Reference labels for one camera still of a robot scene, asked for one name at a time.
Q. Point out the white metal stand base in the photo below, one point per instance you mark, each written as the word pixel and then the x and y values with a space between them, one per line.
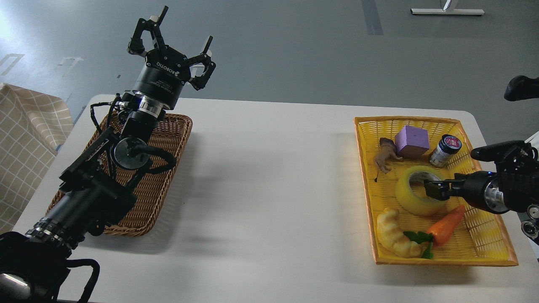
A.
pixel 448 8

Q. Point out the purple foam block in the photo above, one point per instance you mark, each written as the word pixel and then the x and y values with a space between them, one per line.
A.
pixel 412 142

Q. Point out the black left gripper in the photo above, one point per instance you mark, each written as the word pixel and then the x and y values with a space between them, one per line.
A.
pixel 162 78

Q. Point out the brown wicker basket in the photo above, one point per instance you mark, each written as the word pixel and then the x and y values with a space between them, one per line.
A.
pixel 162 176

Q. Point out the yellow toy croissant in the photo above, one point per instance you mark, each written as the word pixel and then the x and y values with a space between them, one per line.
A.
pixel 391 236

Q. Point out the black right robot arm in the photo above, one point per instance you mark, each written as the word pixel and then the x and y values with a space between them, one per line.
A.
pixel 514 186

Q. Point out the yellow tape roll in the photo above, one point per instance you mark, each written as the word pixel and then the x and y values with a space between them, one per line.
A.
pixel 412 202

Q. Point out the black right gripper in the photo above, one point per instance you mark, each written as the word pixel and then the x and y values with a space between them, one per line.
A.
pixel 479 189

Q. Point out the brown toy animal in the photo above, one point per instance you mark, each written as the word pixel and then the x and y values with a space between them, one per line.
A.
pixel 388 149

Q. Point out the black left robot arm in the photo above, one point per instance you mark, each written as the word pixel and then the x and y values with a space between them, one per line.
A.
pixel 33 266

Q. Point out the beige checkered cloth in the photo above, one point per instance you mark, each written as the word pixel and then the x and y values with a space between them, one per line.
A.
pixel 32 127

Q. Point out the small jar blue lid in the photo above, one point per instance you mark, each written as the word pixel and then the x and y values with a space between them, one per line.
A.
pixel 447 147

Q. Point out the orange toy carrot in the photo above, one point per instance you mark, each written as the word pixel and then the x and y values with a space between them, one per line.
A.
pixel 439 233

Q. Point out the yellow plastic basket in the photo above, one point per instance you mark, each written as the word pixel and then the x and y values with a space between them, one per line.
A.
pixel 480 239

